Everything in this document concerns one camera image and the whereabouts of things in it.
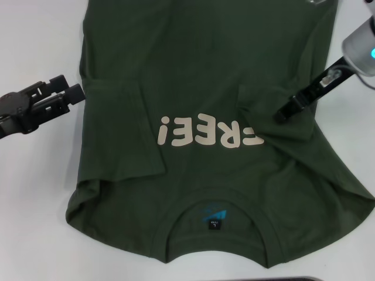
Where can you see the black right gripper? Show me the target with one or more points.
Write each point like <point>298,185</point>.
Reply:
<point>322,85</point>

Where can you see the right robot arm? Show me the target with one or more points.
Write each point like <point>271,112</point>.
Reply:
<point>360,44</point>

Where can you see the dark green FREE t-shirt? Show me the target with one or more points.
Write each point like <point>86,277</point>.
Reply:
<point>205,58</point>

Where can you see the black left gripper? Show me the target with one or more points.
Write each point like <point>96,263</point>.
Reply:
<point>13,112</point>

